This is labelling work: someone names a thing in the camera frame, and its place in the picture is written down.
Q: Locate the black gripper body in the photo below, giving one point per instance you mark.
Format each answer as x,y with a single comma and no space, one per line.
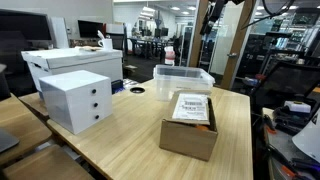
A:
217,10

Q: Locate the brown cardboard box with label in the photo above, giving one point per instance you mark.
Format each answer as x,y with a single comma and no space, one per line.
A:
186,140

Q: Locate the large white lidded storage box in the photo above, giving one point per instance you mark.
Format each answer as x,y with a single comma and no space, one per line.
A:
76,61

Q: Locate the black mesh office chair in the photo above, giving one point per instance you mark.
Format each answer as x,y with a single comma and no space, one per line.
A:
286,83

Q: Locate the white mug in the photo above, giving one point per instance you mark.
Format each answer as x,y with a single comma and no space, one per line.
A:
107,44

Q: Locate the orange toy block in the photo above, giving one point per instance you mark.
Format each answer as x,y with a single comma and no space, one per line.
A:
202,127

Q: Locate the dark blue bag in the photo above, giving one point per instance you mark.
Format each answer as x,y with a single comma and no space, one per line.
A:
117,86

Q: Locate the tan flat paper item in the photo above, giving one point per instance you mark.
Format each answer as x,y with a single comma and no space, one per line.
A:
88,48

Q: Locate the small white device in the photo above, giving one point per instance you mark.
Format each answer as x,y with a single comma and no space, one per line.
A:
297,106

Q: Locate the white flat panel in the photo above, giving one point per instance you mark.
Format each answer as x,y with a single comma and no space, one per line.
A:
60,31

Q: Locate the white three-knob drawer cabinet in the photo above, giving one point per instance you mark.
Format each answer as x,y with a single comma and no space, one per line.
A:
76,103

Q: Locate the white paper sheet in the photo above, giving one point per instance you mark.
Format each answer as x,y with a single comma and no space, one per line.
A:
310,140

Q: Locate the large dark computer monitor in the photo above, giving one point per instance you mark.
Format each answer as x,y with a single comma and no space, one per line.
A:
23,26

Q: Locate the grey laptop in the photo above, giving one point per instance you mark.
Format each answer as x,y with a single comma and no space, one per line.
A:
6,140

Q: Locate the wooden door frame post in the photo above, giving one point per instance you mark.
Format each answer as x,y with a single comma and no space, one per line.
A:
197,33
237,43

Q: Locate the white wall thermostat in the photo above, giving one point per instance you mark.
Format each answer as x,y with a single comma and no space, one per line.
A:
68,30

